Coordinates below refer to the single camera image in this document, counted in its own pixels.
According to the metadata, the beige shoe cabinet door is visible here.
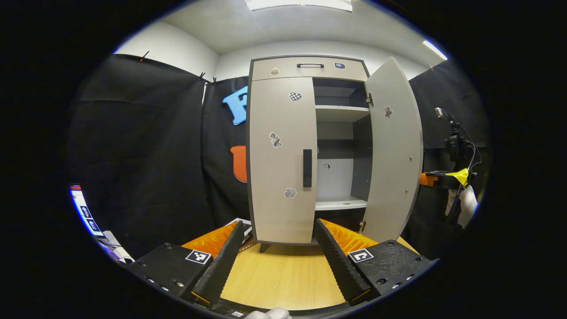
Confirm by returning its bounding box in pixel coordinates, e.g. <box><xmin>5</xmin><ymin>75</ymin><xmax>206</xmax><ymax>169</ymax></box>
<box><xmin>247</xmin><ymin>77</ymin><xmax>318</xmax><ymax>245</ymax></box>
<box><xmin>361</xmin><ymin>57</ymin><xmax>424</xmax><ymax>243</ymax></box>

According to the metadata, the white object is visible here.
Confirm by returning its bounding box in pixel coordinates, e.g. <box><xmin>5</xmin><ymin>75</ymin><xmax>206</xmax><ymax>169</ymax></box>
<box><xmin>95</xmin><ymin>230</ymin><xmax>135</xmax><ymax>265</ymax></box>

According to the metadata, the black cable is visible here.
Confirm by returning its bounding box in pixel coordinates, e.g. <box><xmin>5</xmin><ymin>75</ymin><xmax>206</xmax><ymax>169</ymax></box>
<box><xmin>456</xmin><ymin>123</ymin><xmax>483</xmax><ymax>179</ymax></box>

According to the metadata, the beige double-door shoe cabinet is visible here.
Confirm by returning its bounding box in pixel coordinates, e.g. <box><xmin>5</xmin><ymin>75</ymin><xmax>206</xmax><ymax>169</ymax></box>
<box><xmin>246</xmin><ymin>54</ymin><xmax>424</xmax><ymax>254</ymax></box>

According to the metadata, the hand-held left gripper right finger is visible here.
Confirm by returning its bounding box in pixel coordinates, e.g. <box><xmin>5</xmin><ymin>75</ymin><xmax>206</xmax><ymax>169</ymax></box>
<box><xmin>314</xmin><ymin>218</ymin><xmax>440</xmax><ymax>306</ymax></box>

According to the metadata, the black backdrop cloth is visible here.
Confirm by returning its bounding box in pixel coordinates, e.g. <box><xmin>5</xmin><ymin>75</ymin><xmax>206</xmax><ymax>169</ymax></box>
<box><xmin>66</xmin><ymin>53</ymin><xmax>490</xmax><ymax>262</ymax></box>

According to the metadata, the small ceiling light panel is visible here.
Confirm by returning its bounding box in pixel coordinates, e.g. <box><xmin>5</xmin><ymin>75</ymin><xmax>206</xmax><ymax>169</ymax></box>
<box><xmin>422</xmin><ymin>39</ymin><xmax>448</xmax><ymax>61</ymax></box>

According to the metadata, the white cabinet shelf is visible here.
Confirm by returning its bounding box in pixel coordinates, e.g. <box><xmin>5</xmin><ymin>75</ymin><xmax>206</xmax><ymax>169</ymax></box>
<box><xmin>315</xmin><ymin>105</ymin><xmax>371</xmax><ymax>123</ymax></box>
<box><xmin>315</xmin><ymin>196</ymin><xmax>368</xmax><ymax>211</ymax></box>

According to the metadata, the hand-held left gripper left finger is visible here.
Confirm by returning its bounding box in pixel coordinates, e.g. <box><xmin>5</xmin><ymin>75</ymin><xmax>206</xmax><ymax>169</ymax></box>
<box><xmin>128</xmin><ymin>221</ymin><xmax>245</xmax><ymax>305</ymax></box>

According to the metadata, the beige cabinet drawer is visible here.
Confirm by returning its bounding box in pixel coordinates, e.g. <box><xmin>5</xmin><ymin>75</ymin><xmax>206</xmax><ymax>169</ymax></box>
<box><xmin>251</xmin><ymin>56</ymin><xmax>369</xmax><ymax>82</ymax></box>

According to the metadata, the bright printed board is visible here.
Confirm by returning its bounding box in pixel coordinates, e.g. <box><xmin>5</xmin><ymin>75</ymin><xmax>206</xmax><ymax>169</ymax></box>
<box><xmin>70</xmin><ymin>184</ymin><xmax>106</xmax><ymax>239</ymax></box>

